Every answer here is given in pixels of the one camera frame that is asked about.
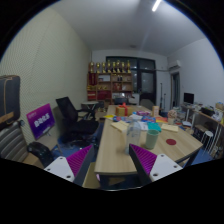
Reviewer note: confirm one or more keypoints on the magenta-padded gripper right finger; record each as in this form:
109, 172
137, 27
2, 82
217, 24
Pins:
162, 166

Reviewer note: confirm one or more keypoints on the black framed glass door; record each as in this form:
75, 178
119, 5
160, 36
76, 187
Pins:
146, 81

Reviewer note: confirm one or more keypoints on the pink flowers in white pot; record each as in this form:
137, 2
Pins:
172, 114

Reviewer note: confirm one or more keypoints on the silver ribbed suitcase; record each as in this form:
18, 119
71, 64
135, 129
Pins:
11, 143

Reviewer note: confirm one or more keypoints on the blue and red book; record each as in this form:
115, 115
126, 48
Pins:
148, 119

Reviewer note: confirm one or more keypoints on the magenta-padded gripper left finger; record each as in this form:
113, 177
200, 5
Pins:
62, 166

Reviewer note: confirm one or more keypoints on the black computer monitor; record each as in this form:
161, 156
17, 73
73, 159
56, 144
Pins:
188, 98

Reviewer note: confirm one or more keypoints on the black bag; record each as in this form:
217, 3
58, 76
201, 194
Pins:
40, 152

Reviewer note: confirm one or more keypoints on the white booklet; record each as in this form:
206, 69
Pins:
144, 126

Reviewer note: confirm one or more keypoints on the dark suitcase with tan trim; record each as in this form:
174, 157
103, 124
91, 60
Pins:
8, 100

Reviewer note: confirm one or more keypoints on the clear plastic water bottle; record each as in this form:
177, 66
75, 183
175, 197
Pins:
133, 136

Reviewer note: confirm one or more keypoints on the small round table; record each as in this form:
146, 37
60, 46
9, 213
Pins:
89, 103

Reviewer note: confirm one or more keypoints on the yellow gift box red ribbon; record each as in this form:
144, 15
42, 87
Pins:
122, 111

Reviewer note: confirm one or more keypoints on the ceiling tube light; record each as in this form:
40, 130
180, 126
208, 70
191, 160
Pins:
156, 5

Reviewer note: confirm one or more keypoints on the red round coaster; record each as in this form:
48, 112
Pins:
171, 142

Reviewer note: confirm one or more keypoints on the black office chair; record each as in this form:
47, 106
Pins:
78, 126

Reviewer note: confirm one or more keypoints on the pink box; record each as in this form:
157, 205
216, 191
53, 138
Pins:
143, 113

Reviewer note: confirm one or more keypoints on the green cup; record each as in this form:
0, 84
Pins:
151, 140

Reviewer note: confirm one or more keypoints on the white air conditioner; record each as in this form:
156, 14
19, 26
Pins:
174, 65

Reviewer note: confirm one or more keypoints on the cluttered side desk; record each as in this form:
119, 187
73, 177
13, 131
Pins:
206, 116

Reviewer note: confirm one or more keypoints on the white round stool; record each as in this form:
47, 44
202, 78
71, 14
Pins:
207, 134

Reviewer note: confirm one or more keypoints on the grey chair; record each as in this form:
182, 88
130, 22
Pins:
146, 104

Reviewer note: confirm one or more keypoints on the yellow notebook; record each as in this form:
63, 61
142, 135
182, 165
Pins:
170, 128
119, 125

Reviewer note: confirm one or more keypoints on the wooden shelf unit with trophies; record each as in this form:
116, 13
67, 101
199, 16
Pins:
110, 86

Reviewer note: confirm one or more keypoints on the purple sign board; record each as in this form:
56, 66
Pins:
40, 120

